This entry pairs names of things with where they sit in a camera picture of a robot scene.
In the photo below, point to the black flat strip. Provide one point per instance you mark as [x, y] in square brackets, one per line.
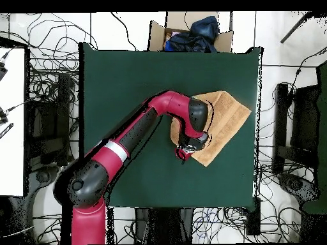
[6, 130]

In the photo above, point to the black camera device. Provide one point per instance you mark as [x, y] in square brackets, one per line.
[2, 71]
[2, 117]

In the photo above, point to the cardboard box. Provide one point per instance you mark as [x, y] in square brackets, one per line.
[155, 38]

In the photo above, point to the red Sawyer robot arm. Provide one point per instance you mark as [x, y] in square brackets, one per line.
[112, 155]

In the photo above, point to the green covered table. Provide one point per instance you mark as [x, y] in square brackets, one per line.
[323, 127]

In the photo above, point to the white desk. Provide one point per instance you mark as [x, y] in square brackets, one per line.
[12, 153]

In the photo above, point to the black metal frame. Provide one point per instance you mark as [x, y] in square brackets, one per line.
[281, 114]
[62, 102]

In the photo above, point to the black rod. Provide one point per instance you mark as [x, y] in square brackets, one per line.
[293, 28]

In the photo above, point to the black rectangular block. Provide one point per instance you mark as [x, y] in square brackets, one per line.
[253, 219]

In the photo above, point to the dark green table cloth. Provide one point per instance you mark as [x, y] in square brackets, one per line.
[115, 76]

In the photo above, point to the tan terry towel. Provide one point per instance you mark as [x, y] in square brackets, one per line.
[224, 122]

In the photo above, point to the grey chair base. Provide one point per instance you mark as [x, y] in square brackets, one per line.
[42, 176]

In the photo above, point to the dark chair base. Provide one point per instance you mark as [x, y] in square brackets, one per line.
[296, 185]

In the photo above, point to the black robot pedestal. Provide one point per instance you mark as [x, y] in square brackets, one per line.
[163, 224]

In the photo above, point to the dark blue clothes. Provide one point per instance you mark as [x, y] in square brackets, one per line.
[199, 38]

